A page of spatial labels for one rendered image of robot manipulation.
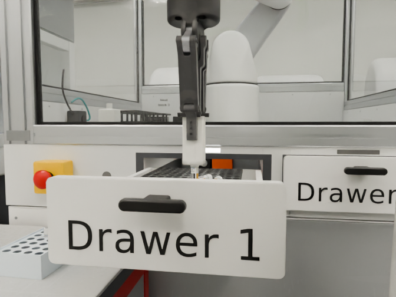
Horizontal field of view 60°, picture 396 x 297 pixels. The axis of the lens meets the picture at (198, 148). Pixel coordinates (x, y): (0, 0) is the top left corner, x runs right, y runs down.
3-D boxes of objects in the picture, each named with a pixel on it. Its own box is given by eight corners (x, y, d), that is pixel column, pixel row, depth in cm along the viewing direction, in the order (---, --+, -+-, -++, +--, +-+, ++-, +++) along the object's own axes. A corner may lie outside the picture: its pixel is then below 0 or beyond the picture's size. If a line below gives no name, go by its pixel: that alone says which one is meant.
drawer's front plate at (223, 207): (285, 280, 39) (287, 183, 38) (48, 263, 43) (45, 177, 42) (283, 273, 40) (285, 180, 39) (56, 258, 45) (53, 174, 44)
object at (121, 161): (485, 224, 66) (490, 149, 65) (5, 204, 81) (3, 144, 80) (348, 164, 159) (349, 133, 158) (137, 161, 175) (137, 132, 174)
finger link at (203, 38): (207, 37, 48) (205, 33, 47) (206, 117, 48) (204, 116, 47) (180, 38, 49) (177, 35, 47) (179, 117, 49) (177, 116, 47)
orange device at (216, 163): (231, 175, 108) (232, 157, 108) (197, 174, 110) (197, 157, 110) (233, 173, 113) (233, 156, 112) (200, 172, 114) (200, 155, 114)
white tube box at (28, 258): (41, 280, 51) (40, 255, 51) (-8, 275, 53) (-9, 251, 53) (84, 250, 63) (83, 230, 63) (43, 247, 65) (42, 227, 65)
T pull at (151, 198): (184, 214, 36) (184, 201, 36) (117, 211, 37) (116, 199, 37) (191, 206, 40) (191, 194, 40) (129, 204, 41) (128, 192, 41)
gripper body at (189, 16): (174, 6, 53) (174, 67, 54) (159, -15, 45) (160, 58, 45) (223, 3, 52) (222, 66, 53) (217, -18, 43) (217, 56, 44)
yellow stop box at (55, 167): (62, 195, 73) (60, 162, 73) (31, 194, 75) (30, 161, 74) (74, 191, 78) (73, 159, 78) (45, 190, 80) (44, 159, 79)
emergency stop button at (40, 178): (49, 190, 71) (48, 171, 71) (31, 189, 72) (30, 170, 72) (56, 187, 74) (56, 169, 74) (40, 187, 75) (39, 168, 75)
